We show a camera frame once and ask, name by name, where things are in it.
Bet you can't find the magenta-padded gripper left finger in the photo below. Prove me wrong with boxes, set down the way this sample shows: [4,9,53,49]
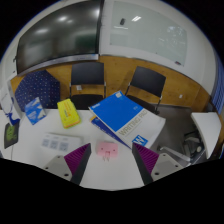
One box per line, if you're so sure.
[42,142,92,186]

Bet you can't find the blue tissue pack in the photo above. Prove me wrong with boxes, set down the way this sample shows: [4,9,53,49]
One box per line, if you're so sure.
[24,96,47,126]

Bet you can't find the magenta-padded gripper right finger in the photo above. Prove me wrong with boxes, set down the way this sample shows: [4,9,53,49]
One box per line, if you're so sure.
[131,142,185,186]

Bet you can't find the black pouch with green print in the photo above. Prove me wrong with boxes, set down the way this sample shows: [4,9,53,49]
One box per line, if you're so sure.
[3,121,21,150]

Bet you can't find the large dark wall screen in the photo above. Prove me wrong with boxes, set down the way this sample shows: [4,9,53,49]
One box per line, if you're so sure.
[14,0,103,75]

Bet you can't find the white bag with blue strap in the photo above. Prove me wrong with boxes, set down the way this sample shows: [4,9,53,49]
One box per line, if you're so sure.
[0,82,23,127]

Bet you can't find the glass whiteboard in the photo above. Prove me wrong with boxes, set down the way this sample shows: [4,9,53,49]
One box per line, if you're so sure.
[109,0,189,67]

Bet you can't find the blue writing pad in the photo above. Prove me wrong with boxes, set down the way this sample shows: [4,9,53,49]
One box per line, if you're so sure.
[88,90,167,150]

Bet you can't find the yellow box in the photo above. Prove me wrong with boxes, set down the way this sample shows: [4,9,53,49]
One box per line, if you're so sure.
[56,98,82,130]

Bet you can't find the white side table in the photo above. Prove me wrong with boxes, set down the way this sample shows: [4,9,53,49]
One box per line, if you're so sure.
[190,111,223,161]

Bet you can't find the blue notebook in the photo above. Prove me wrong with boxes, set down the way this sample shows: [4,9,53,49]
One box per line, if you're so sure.
[89,115,132,150]

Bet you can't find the white power strip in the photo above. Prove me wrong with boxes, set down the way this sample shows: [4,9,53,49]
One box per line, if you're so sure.
[40,132,84,154]

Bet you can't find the black chair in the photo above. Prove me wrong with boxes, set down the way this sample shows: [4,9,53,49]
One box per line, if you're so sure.
[68,61,108,111]
[124,65,167,116]

